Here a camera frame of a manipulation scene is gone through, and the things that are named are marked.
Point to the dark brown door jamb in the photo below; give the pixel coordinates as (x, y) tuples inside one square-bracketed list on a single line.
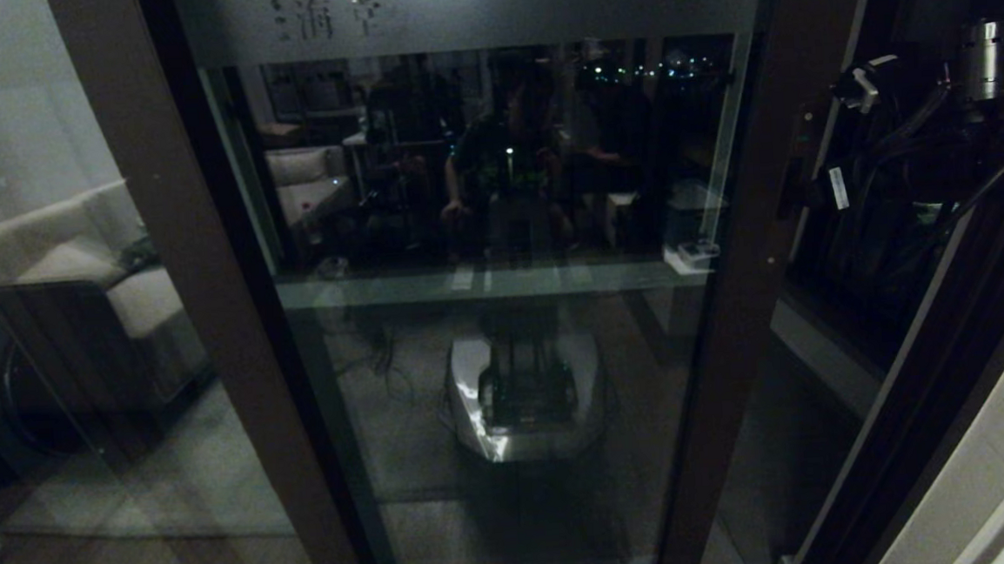
[(914, 466)]

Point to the long grey stone sill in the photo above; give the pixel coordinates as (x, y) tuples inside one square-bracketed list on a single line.
[(431, 269)]

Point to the sliding glass door brown frame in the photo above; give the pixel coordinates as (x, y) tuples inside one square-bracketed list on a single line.
[(747, 302)]

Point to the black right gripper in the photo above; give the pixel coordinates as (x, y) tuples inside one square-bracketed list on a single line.
[(888, 175)]

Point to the light grey sofa cushion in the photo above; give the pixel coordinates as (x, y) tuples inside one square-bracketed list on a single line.
[(74, 266)]

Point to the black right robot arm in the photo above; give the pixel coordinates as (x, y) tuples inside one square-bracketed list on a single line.
[(997, 112)]

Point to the grey floor rug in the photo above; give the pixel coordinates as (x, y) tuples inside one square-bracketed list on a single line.
[(165, 477)]

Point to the light grey sofa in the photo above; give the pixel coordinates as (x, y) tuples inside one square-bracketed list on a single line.
[(53, 353)]

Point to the fixed glass door panel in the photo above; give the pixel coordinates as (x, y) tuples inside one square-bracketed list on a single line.
[(208, 317)]

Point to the dark green cloth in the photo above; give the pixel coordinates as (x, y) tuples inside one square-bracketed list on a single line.
[(141, 253)]

